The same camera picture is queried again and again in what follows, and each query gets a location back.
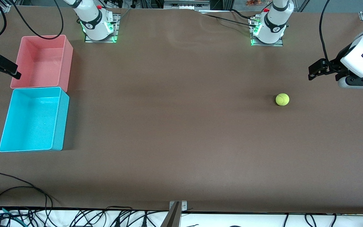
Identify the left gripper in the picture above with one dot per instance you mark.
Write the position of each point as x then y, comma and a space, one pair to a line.
335, 65

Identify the yellow tennis ball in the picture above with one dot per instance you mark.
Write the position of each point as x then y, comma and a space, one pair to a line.
282, 99

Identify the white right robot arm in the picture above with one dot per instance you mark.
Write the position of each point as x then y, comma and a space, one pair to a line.
93, 22

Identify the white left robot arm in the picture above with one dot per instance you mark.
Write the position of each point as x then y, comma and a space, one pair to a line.
274, 22

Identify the pink plastic bin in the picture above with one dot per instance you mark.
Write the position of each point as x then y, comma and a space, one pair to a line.
43, 66

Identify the blue plastic bin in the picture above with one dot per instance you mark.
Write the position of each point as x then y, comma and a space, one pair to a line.
30, 119

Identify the orange background object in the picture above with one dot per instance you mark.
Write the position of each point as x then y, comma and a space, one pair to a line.
254, 2

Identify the aluminium frame rail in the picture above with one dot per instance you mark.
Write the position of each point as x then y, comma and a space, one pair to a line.
186, 3

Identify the metal table edge bracket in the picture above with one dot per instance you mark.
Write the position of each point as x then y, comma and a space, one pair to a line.
183, 205

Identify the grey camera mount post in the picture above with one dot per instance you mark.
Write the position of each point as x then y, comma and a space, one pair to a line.
172, 217

